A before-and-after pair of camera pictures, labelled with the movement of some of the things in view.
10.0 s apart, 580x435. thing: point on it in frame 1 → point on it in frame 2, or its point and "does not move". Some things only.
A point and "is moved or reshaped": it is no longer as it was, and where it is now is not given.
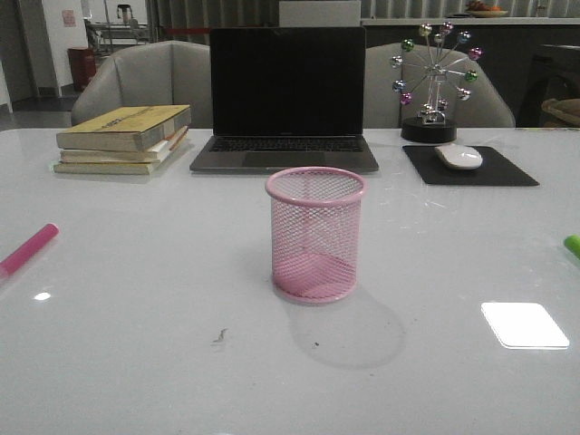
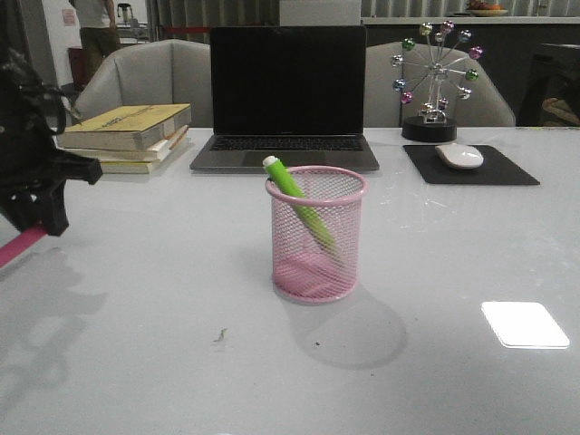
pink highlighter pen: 31,245 is moved or reshaped
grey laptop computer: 283,98 does not move
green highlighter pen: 572,242 → 275,166
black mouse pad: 495,169 does not move
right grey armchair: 405,80 does not move
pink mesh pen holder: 315,227 does not move
